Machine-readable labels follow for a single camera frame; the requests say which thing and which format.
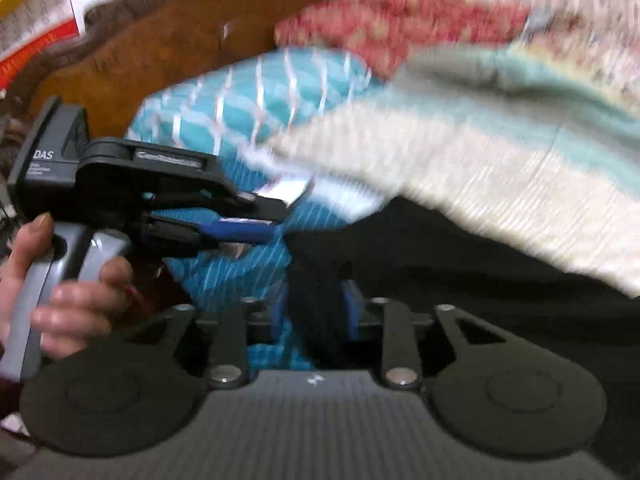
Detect black pants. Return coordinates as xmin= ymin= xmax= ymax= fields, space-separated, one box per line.
xmin=284 ymin=197 xmax=639 ymax=471

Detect person's left hand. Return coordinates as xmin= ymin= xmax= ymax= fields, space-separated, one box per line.
xmin=1 ymin=212 xmax=134 ymax=360

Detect teal white patterned pillow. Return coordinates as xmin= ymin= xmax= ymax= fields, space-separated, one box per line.
xmin=126 ymin=47 xmax=383 ymax=177

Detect red white cardboard box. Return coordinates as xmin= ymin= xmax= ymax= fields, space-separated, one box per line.
xmin=0 ymin=0 xmax=79 ymax=90

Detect carved wooden headboard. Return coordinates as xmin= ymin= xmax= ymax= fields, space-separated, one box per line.
xmin=1 ymin=0 xmax=322 ymax=176

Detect red floral patchwork quilt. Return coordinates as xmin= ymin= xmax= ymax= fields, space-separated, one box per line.
xmin=274 ymin=0 xmax=639 ymax=78

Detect patterned teal beige bedsheet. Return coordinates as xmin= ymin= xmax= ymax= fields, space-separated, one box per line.
xmin=164 ymin=39 xmax=640 ymax=371

